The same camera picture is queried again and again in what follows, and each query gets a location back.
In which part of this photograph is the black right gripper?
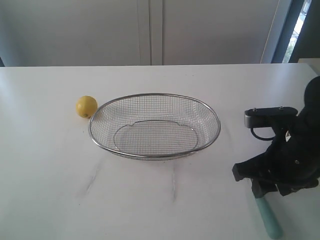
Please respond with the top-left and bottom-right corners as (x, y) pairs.
(232, 99), (320, 199)

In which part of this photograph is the teal handled peeler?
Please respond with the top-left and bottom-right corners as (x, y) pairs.
(255, 197), (284, 240)

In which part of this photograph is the yellow lemon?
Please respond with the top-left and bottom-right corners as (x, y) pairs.
(75, 95), (98, 119)

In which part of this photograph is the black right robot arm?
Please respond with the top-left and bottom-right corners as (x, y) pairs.
(232, 77), (320, 199)

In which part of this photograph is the beige side table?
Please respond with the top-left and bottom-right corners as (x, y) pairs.
(298, 58), (320, 76)

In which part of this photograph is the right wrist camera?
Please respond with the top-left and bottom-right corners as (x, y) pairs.
(244, 106), (298, 129)

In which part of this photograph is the wire mesh basket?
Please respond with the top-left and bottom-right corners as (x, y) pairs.
(88, 93), (221, 161)

